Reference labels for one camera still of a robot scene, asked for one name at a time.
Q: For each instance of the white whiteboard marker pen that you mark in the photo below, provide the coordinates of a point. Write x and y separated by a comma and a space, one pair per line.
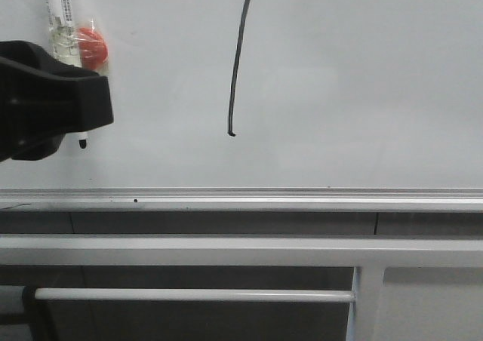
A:
62, 32

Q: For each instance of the aluminium whiteboard tray rail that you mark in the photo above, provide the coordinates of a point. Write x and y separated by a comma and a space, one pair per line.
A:
243, 199

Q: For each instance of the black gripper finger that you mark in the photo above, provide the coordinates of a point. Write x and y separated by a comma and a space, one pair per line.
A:
43, 100

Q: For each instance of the red round magnet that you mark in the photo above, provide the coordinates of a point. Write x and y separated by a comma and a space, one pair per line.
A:
93, 48

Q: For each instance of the white round crossbar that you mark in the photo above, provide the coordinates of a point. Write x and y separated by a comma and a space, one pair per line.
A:
304, 296

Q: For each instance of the white metal stand frame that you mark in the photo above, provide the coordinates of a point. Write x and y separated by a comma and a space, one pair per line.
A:
369, 257

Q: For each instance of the large white whiteboard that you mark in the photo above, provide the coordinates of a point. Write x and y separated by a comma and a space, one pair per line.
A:
330, 94

